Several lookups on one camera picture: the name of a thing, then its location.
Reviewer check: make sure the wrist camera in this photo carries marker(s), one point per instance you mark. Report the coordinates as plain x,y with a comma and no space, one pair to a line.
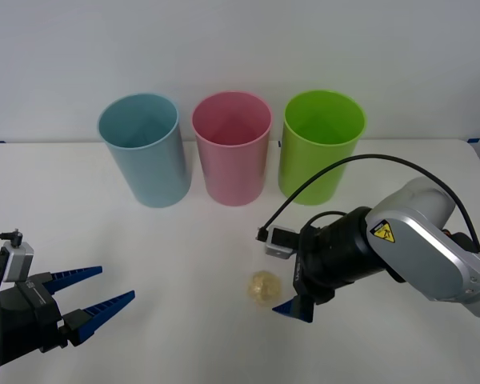
281,242
18,260

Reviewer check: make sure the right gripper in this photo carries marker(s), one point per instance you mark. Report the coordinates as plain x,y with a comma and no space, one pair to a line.
310,272

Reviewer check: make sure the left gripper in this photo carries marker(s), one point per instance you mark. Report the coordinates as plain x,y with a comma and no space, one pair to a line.
24,320

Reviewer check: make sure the yellowish paper ball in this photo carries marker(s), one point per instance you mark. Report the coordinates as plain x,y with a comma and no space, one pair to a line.
264,289

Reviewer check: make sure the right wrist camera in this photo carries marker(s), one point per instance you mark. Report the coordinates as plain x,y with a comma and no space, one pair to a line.
281,242

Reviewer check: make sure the pink plastic bin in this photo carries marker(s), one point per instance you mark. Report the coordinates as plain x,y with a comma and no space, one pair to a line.
232,176

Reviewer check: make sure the pale blue plastic bin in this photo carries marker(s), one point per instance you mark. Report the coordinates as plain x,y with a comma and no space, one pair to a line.
152,176

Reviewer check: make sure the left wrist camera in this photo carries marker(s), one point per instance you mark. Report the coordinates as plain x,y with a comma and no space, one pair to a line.
18,260

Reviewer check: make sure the green plastic bin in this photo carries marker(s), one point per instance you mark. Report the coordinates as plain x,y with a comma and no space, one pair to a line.
304,168

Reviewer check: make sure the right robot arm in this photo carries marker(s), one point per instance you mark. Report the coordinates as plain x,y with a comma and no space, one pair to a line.
424,244

